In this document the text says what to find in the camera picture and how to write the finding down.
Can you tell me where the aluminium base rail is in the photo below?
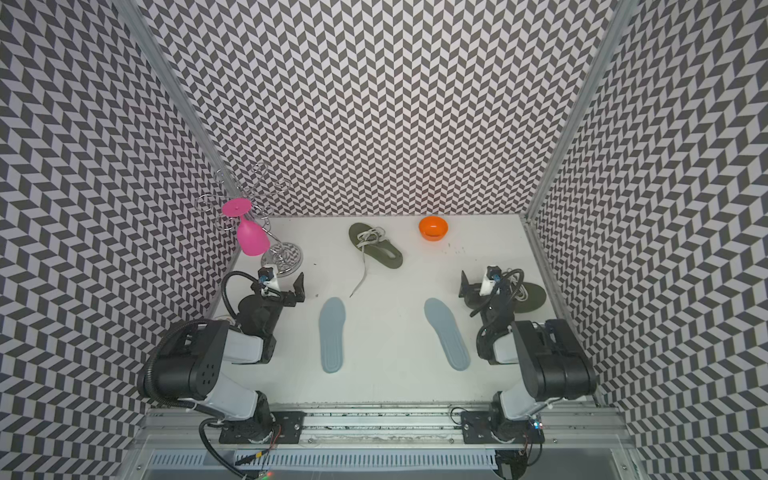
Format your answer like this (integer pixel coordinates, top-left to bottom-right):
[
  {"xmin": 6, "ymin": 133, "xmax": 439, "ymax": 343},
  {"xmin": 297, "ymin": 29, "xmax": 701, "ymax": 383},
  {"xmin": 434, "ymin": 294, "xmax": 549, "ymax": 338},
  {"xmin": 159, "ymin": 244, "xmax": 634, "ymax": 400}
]
[{"xmin": 128, "ymin": 404, "xmax": 637, "ymax": 480}]

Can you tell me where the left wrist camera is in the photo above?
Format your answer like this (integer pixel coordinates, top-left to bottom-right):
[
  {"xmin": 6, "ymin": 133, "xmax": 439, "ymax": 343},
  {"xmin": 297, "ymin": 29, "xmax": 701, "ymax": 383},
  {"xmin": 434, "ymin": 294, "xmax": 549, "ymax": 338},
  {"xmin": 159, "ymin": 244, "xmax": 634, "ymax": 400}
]
[{"xmin": 258, "ymin": 265, "xmax": 280, "ymax": 296}]

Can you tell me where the pink plastic wine glass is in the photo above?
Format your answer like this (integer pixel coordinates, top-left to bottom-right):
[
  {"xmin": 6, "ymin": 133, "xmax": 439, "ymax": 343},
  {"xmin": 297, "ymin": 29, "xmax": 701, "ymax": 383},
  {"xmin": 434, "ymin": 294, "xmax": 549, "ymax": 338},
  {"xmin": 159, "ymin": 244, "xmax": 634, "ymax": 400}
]
[{"xmin": 221, "ymin": 198, "xmax": 271, "ymax": 256}]

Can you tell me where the silver wire glass rack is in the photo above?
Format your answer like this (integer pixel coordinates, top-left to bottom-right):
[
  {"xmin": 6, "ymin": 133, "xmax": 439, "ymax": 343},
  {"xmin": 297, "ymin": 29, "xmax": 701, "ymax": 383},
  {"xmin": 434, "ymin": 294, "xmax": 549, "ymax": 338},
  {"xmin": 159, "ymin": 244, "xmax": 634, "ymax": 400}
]
[{"xmin": 195, "ymin": 182, "xmax": 303, "ymax": 278}]

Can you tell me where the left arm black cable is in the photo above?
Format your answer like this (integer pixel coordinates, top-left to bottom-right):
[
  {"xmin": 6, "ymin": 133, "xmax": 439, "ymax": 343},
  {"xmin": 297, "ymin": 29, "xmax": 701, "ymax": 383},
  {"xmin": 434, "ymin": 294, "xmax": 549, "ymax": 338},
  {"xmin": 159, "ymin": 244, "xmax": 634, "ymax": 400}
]
[{"xmin": 220, "ymin": 270, "xmax": 260, "ymax": 322}]

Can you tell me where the grey-blue insole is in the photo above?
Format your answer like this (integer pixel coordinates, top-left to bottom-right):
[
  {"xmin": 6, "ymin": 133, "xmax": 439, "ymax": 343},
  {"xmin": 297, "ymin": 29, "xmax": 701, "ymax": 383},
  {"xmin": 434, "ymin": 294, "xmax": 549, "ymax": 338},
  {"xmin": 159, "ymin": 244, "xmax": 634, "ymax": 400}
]
[
  {"xmin": 424, "ymin": 298, "xmax": 470, "ymax": 371},
  {"xmin": 318, "ymin": 297, "xmax": 346, "ymax": 374}
]

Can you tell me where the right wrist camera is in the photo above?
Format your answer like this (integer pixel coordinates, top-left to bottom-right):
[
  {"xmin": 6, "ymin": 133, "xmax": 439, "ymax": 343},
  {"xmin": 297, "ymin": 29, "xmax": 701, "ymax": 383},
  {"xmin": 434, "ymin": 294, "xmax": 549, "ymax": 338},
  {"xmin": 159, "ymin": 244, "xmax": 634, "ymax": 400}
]
[{"xmin": 479, "ymin": 266, "xmax": 502, "ymax": 297}]

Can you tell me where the orange bowl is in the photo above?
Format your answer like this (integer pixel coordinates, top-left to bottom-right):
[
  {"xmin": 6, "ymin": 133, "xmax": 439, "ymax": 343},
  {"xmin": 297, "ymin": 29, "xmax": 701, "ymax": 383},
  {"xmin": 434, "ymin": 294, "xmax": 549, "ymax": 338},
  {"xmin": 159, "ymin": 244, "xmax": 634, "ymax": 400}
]
[{"xmin": 418, "ymin": 216, "xmax": 449, "ymax": 242}]

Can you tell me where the olive green sandal with laces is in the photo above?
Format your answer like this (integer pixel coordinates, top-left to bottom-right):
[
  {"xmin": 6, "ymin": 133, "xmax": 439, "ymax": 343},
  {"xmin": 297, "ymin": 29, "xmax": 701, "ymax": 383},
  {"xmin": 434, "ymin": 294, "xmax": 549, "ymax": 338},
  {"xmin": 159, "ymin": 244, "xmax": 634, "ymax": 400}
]
[{"xmin": 348, "ymin": 222, "xmax": 404, "ymax": 298}]

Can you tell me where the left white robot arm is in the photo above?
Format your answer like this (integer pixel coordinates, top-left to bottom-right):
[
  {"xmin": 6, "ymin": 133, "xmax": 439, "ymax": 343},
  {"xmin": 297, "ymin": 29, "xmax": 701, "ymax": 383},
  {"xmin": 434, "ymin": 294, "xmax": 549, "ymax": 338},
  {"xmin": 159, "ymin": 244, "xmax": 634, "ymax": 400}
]
[{"xmin": 137, "ymin": 267, "xmax": 306, "ymax": 445}]

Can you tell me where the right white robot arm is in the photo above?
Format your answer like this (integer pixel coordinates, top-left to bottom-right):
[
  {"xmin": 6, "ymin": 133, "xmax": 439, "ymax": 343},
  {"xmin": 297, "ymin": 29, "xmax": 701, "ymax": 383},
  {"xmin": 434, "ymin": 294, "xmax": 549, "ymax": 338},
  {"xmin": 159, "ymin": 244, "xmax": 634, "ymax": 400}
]
[{"xmin": 458, "ymin": 266, "xmax": 597, "ymax": 447}]

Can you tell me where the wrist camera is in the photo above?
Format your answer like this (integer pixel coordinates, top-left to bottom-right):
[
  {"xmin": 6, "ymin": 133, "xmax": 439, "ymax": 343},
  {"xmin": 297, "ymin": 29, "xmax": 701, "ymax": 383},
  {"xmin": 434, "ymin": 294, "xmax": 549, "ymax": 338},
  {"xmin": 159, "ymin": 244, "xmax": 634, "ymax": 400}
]
[
  {"xmin": 258, "ymin": 265, "xmax": 280, "ymax": 296},
  {"xmin": 479, "ymin": 266, "xmax": 502, "ymax": 297}
]

